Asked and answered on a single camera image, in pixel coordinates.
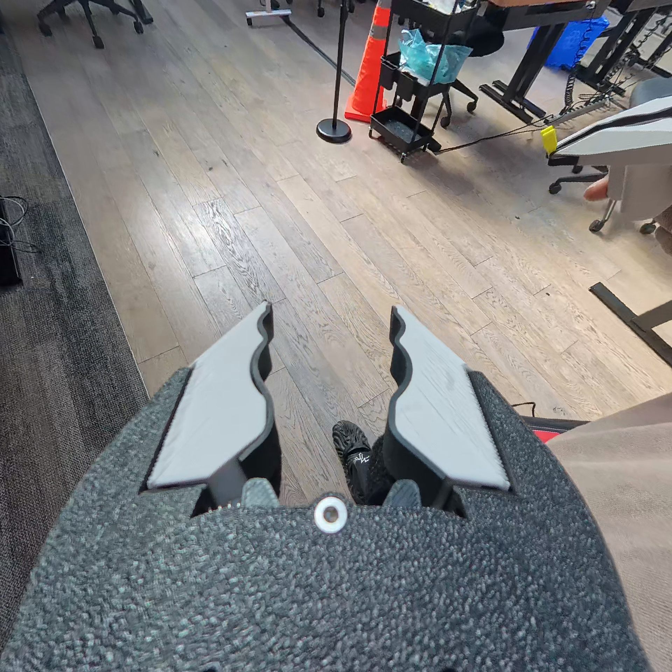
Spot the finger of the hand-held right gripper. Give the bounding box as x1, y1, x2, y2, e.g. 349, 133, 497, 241
555, 98, 672, 158
548, 133, 672, 171

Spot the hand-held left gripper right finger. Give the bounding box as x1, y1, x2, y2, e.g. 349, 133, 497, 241
380, 307, 512, 513

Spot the black utility cart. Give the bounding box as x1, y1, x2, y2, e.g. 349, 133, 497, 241
370, 0, 480, 165

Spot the black stanchion pole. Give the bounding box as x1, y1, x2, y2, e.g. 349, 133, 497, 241
315, 0, 354, 145

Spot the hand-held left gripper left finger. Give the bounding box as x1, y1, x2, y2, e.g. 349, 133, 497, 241
145, 303, 282, 512

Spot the orange traffic cone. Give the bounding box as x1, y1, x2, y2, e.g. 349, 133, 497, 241
345, 0, 392, 125

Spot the grey mesh office chair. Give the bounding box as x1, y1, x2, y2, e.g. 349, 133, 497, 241
548, 76, 672, 237

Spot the person's black shoe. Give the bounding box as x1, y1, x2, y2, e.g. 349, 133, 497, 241
333, 420, 396, 507

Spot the wood top work desk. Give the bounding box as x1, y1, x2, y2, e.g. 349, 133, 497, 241
462, 0, 612, 125

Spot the black chair base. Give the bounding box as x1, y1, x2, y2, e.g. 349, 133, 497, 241
37, 0, 154, 49

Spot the blue storage crate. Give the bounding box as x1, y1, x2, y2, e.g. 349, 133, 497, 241
531, 16, 611, 72

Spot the teal plastic bag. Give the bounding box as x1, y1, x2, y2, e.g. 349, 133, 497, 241
399, 29, 473, 85

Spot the black desk foot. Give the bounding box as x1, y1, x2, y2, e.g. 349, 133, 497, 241
590, 282, 672, 366

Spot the black floor cable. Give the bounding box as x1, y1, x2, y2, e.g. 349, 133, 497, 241
436, 111, 631, 156

